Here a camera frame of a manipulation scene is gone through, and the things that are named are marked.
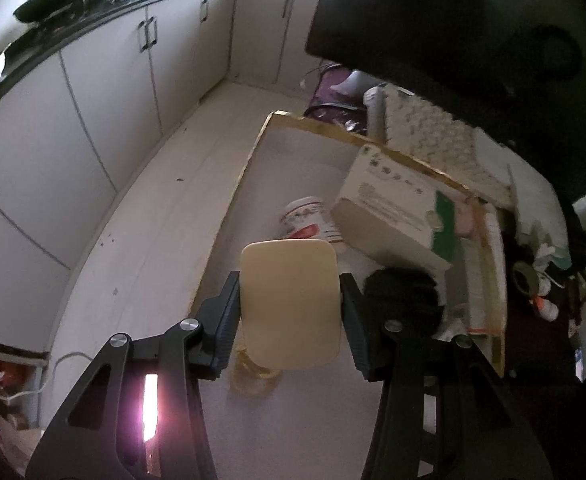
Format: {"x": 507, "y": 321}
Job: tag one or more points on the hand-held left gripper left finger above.
{"x": 223, "y": 330}

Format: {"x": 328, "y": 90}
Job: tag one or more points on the black scrunchie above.
{"x": 403, "y": 295}

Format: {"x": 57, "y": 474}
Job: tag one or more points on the black computer monitor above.
{"x": 423, "y": 25}

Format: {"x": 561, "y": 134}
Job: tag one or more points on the white paper stack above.
{"x": 533, "y": 195}

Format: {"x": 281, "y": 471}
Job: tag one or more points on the black kitchen countertop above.
{"x": 73, "y": 25}

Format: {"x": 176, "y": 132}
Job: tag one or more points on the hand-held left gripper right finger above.
{"x": 355, "y": 325}

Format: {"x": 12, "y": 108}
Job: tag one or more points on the white bottle with red label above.
{"x": 303, "y": 215}

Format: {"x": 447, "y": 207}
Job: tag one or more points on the white tray with gold rim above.
{"x": 293, "y": 170}

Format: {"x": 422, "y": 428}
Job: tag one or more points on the white lower kitchen cabinets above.
{"x": 98, "y": 85}

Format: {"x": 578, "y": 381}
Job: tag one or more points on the white keyboard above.
{"x": 433, "y": 130}

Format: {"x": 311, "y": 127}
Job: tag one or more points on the purple bag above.
{"x": 333, "y": 90}

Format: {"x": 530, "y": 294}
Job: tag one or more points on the green and white medicine box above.
{"x": 388, "y": 200}

